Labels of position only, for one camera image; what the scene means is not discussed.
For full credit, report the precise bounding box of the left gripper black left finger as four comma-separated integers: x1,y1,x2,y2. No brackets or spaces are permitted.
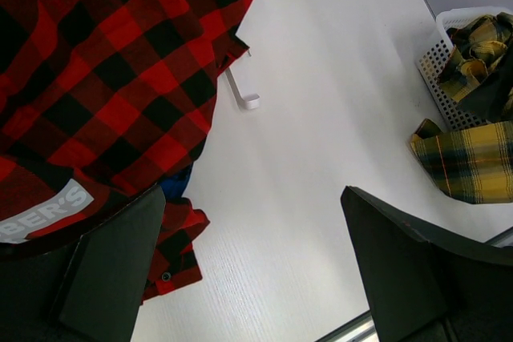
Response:
47,186,165,341

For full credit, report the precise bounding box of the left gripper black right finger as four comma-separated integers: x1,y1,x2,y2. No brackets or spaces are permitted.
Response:
341,187,512,341

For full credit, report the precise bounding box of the yellow plaid shirt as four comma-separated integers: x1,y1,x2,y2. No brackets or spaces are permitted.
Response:
410,6,512,204

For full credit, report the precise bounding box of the red black checked shirt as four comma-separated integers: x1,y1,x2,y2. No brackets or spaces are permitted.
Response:
0,0,256,301

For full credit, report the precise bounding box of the blue plaid shirt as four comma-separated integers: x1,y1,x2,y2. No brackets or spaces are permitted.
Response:
159,164,192,200

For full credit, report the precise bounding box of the white perforated basket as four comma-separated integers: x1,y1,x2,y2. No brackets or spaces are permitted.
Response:
415,6,512,131

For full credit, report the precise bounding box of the metal clothes rack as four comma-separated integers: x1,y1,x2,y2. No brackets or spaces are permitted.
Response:
224,68,261,111

